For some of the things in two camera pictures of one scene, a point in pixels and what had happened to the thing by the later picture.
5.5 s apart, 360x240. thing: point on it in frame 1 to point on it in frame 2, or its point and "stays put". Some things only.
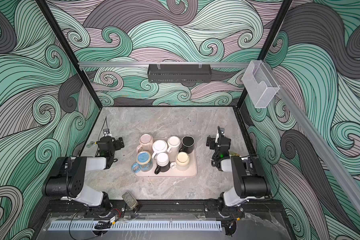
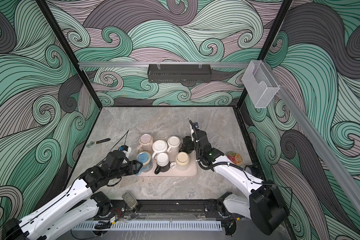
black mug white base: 163,162 stays put
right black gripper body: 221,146 to 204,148
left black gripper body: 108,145 to 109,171
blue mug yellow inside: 144,162 stays put
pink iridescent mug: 146,143 stays put
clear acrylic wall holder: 260,85 stays put
